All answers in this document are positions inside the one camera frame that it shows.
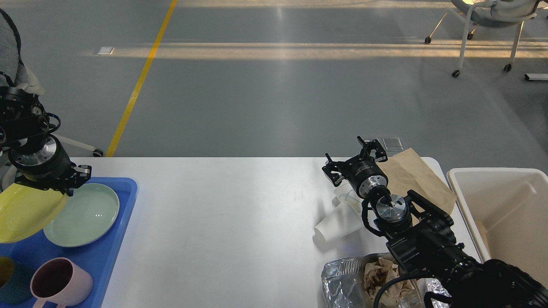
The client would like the aluminium foil sheet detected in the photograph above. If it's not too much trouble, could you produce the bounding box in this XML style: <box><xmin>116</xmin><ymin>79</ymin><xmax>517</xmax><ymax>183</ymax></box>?
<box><xmin>321</xmin><ymin>253</ymin><xmax>450</xmax><ymax>308</ymax></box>

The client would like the clear plastic cup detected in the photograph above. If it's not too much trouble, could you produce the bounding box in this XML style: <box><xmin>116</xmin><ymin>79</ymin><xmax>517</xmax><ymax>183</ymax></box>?
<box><xmin>334</xmin><ymin>180</ymin><xmax>362</xmax><ymax>213</ymax></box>

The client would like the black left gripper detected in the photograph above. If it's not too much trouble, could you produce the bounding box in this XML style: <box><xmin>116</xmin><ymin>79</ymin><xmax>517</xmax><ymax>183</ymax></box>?
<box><xmin>9</xmin><ymin>135</ymin><xmax>92</xmax><ymax>197</ymax></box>

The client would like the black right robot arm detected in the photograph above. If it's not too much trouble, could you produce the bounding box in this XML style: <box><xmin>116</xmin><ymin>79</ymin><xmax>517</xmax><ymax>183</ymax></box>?
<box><xmin>322</xmin><ymin>136</ymin><xmax>548</xmax><ymax>308</ymax></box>

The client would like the white floor socket plate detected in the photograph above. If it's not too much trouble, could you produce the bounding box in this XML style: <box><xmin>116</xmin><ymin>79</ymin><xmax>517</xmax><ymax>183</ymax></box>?
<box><xmin>96</xmin><ymin>46</ymin><xmax>115</xmax><ymax>55</ymax></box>

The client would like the pink mug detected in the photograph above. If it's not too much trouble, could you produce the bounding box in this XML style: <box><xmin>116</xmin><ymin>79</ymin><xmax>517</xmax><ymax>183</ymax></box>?
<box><xmin>30</xmin><ymin>257</ymin><xmax>93</xmax><ymax>308</ymax></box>

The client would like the white bar on floor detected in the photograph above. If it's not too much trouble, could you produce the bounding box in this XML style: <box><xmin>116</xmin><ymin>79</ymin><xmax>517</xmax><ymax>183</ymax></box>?
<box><xmin>524</xmin><ymin>73</ymin><xmax>548</xmax><ymax>82</ymax></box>

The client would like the crumpled brown paper napkin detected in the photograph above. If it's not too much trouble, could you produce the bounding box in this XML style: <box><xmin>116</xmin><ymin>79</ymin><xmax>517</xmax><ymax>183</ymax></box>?
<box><xmin>363</xmin><ymin>257</ymin><xmax>416</xmax><ymax>308</ymax></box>

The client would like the white plastic bin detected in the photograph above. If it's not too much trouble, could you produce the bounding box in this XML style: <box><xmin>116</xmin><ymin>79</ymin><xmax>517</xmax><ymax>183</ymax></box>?
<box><xmin>447</xmin><ymin>167</ymin><xmax>548</xmax><ymax>286</ymax></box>

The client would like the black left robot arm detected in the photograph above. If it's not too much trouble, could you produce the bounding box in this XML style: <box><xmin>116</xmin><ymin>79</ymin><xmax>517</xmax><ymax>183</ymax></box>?
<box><xmin>0</xmin><ymin>86</ymin><xmax>92</xmax><ymax>196</ymax></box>

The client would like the white office chair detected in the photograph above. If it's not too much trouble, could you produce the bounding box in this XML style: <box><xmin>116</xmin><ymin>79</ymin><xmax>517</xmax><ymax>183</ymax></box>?
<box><xmin>424</xmin><ymin>0</ymin><xmax>540</xmax><ymax>78</ymax></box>
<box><xmin>0</xmin><ymin>9</ymin><xmax>104</xmax><ymax>191</ymax></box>

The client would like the white paper cup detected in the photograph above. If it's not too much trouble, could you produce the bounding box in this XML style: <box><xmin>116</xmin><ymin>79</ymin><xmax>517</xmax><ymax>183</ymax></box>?
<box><xmin>314</xmin><ymin>201</ymin><xmax>363</xmax><ymax>244</ymax></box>

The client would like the dark teal mug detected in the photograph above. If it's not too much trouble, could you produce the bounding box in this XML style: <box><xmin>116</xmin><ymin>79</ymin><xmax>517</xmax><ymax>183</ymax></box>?
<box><xmin>0</xmin><ymin>257</ymin><xmax>35</xmax><ymax>305</ymax></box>

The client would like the small clear plastic lid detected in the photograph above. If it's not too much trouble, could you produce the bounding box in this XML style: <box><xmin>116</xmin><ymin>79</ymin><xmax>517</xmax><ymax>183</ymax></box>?
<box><xmin>382</xmin><ymin>138</ymin><xmax>405</xmax><ymax>152</ymax></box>

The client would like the white office chair left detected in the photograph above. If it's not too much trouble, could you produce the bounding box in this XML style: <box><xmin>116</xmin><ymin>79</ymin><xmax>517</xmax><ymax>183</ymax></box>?
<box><xmin>0</xmin><ymin>9</ymin><xmax>104</xmax><ymax>191</ymax></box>

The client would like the white office chair right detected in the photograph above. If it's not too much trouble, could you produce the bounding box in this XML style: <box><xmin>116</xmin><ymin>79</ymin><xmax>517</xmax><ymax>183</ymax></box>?
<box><xmin>424</xmin><ymin>0</ymin><xmax>540</xmax><ymax>78</ymax></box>

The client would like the yellow plate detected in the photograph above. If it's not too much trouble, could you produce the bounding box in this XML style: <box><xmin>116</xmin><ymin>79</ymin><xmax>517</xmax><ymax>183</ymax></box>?
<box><xmin>0</xmin><ymin>184</ymin><xmax>68</xmax><ymax>243</ymax></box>

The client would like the brown paper bag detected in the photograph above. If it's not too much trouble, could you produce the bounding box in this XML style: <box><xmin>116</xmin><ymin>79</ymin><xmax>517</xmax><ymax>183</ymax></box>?
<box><xmin>377</xmin><ymin>148</ymin><xmax>456</xmax><ymax>214</ymax></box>

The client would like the blue plastic tray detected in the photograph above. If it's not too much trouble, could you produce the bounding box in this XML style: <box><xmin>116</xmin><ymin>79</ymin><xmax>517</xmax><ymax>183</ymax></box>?
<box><xmin>0</xmin><ymin>177</ymin><xmax>138</xmax><ymax>308</ymax></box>

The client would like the pale green plate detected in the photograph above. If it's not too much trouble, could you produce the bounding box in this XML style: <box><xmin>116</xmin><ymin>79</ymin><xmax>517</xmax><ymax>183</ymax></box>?
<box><xmin>43</xmin><ymin>183</ymin><xmax>120</xmax><ymax>248</ymax></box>

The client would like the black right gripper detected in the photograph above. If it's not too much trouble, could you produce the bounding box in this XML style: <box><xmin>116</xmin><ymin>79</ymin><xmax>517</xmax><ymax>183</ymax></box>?
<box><xmin>322</xmin><ymin>136</ymin><xmax>388</xmax><ymax>198</ymax></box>

